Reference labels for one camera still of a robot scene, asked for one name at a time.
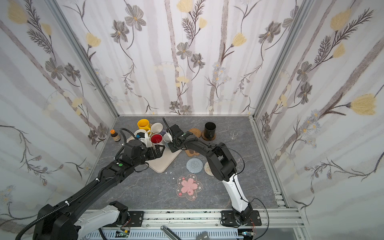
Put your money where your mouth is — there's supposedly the blue floral mug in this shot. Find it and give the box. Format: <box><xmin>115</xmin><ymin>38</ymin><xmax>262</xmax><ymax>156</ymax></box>
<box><xmin>163</xmin><ymin>133</ymin><xmax>173</xmax><ymax>144</ymax></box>

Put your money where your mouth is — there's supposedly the beige serving tray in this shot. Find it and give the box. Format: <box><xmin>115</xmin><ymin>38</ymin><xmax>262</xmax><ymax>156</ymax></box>
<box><xmin>124</xmin><ymin>137</ymin><xmax>181</xmax><ymax>173</ymax></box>

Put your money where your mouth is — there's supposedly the woven rattan round coaster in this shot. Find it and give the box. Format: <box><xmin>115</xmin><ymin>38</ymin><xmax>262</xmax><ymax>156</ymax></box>
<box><xmin>189</xmin><ymin>128</ymin><xmax>202</xmax><ymax>138</ymax></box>

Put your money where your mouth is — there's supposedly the cork paw print coaster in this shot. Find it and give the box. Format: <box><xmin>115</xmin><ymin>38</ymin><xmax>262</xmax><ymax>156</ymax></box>
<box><xmin>185</xmin><ymin>150</ymin><xmax>200</xmax><ymax>158</ymax></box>

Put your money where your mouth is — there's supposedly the black mug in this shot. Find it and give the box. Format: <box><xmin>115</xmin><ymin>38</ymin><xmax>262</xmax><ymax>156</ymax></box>
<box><xmin>204</xmin><ymin>122</ymin><xmax>216</xmax><ymax>138</ymax></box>

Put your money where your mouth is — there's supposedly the grey round coaster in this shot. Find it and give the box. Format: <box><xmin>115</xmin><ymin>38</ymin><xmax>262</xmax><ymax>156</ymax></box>
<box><xmin>186</xmin><ymin>158</ymin><xmax>204</xmax><ymax>174</ymax></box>

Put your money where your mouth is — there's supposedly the white woven round coaster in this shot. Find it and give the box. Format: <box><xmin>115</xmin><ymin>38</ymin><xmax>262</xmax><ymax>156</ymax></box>
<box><xmin>204</xmin><ymin>162</ymin><xmax>213</xmax><ymax>176</ymax></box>

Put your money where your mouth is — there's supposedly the pink flower coaster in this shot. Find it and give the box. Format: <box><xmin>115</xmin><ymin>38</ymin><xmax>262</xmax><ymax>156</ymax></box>
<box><xmin>177</xmin><ymin>174</ymin><xmax>203</xmax><ymax>201</ymax></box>

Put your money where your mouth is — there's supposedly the round wooden coaster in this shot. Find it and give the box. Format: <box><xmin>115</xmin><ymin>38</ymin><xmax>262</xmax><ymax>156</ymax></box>
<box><xmin>201</xmin><ymin>132</ymin><xmax>217</xmax><ymax>141</ymax></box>

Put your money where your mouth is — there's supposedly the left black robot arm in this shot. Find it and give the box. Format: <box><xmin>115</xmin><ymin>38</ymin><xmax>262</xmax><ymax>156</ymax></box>
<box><xmin>16</xmin><ymin>140</ymin><xmax>165</xmax><ymax>240</ymax></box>

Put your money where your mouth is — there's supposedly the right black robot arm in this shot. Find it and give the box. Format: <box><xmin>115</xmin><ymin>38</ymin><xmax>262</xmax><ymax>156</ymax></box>
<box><xmin>167</xmin><ymin>125</ymin><xmax>253</xmax><ymax>225</ymax></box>

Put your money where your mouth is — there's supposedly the white mug red inside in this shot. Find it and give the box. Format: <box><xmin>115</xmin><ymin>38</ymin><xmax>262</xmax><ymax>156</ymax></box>
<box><xmin>150</xmin><ymin>134</ymin><xmax>164</xmax><ymax>145</ymax></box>

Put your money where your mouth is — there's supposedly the lavender mug white inside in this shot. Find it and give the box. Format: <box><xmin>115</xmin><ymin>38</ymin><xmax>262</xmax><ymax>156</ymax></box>
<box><xmin>151</xmin><ymin>123</ymin><xmax>166</xmax><ymax>136</ymax></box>

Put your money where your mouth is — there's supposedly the small brown bottle orange cap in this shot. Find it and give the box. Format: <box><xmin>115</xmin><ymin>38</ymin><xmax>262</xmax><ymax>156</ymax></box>
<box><xmin>110</xmin><ymin>130</ymin><xmax>121</xmax><ymax>142</ymax></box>

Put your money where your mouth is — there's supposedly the yellow mug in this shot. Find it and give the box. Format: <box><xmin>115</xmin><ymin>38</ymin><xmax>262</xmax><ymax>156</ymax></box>
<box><xmin>137</xmin><ymin>119</ymin><xmax>151</xmax><ymax>131</ymax></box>

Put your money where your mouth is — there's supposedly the white mug with handle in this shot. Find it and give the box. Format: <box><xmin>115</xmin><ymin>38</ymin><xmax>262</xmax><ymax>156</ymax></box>
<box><xmin>134</xmin><ymin>129</ymin><xmax>152</xmax><ymax>139</ymax></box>

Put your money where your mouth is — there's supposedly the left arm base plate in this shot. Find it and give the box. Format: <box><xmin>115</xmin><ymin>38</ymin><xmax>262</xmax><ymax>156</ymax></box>
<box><xmin>100</xmin><ymin>210</ymin><xmax>145</xmax><ymax>228</ymax></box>

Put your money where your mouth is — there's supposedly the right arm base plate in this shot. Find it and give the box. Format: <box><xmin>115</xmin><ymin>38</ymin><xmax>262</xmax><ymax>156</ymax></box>
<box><xmin>220</xmin><ymin>210</ymin><xmax>262</xmax><ymax>228</ymax></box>

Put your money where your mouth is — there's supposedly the aluminium frame rail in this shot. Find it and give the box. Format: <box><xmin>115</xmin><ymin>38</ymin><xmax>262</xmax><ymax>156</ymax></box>
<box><xmin>56</xmin><ymin>209</ymin><xmax>304</xmax><ymax>240</ymax></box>

